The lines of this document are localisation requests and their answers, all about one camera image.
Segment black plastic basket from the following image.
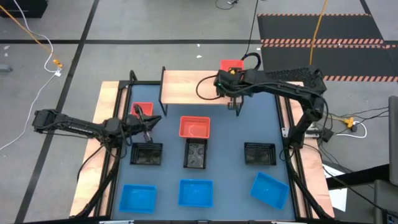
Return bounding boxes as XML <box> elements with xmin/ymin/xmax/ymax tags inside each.
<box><xmin>129</xmin><ymin>142</ymin><xmax>164</xmax><ymax>166</ymax></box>
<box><xmin>243</xmin><ymin>142</ymin><xmax>277</xmax><ymax>166</ymax></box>
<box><xmin>183</xmin><ymin>138</ymin><xmax>208</xmax><ymax>170</ymax></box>

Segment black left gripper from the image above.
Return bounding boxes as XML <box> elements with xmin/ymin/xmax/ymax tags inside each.
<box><xmin>123</xmin><ymin>114</ymin><xmax>162</xmax><ymax>135</ymax></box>

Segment white paper sheet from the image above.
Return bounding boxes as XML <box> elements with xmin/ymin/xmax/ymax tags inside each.
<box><xmin>323</xmin><ymin>164</ymin><xmax>348</xmax><ymax>213</ymax></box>

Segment wooden shelf black frame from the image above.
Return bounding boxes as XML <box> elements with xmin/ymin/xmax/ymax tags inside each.
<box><xmin>158</xmin><ymin>66</ymin><xmax>244</xmax><ymax>117</ymax></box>

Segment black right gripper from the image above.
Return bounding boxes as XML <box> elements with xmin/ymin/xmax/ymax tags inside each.
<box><xmin>213</xmin><ymin>68</ymin><xmax>248</xmax><ymax>111</ymax></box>

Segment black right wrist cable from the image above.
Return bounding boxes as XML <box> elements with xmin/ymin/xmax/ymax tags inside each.
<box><xmin>195</xmin><ymin>73</ymin><xmax>222</xmax><ymax>101</ymax></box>

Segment white cable with plug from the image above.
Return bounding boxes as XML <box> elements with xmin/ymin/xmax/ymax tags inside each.
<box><xmin>0</xmin><ymin>0</ymin><xmax>63</xmax><ymax>152</ymax></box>

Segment black floor mat striped edge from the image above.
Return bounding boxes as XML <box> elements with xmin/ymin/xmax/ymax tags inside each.
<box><xmin>257</xmin><ymin>12</ymin><xmax>386</xmax><ymax>44</ymax></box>
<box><xmin>260</xmin><ymin>43</ymin><xmax>398</xmax><ymax>83</ymax></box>

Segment grey upright panel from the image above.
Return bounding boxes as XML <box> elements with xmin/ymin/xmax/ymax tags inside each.
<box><xmin>388</xmin><ymin>95</ymin><xmax>398</xmax><ymax>178</ymax></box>

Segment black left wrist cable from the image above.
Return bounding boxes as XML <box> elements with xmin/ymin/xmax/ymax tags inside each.
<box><xmin>133</xmin><ymin>104</ymin><xmax>146</xmax><ymax>121</ymax></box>

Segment blue plastic basket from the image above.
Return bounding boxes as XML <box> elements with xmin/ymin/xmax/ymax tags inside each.
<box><xmin>119</xmin><ymin>184</ymin><xmax>157</xmax><ymax>215</ymax></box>
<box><xmin>177</xmin><ymin>179</ymin><xmax>215</xmax><ymax>208</ymax></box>
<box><xmin>249</xmin><ymin>171</ymin><xmax>290</xmax><ymax>211</ymax></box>

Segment black hanging cable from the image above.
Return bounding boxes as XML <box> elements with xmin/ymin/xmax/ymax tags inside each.
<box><xmin>241</xmin><ymin>0</ymin><xmax>262</xmax><ymax>72</ymax></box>

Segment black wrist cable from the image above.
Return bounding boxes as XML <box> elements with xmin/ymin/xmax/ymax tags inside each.
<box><xmin>195</xmin><ymin>73</ymin><xmax>222</xmax><ymax>101</ymax></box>
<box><xmin>133</xmin><ymin>104</ymin><xmax>146</xmax><ymax>121</ymax></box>

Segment black cabinet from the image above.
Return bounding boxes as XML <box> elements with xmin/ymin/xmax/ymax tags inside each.
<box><xmin>0</xmin><ymin>0</ymin><xmax>49</xmax><ymax>19</ymax></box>

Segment orange plastic basket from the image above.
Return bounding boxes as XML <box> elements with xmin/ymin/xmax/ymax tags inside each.
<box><xmin>130</xmin><ymin>101</ymin><xmax>154</xmax><ymax>118</ymax></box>
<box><xmin>220</xmin><ymin>59</ymin><xmax>245</xmax><ymax>73</ymax></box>
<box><xmin>178</xmin><ymin>116</ymin><xmax>211</xmax><ymax>139</ymax></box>

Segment yellow hanging cable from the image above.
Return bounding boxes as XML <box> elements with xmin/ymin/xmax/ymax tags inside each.
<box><xmin>309</xmin><ymin>0</ymin><xmax>330</xmax><ymax>65</ymax></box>

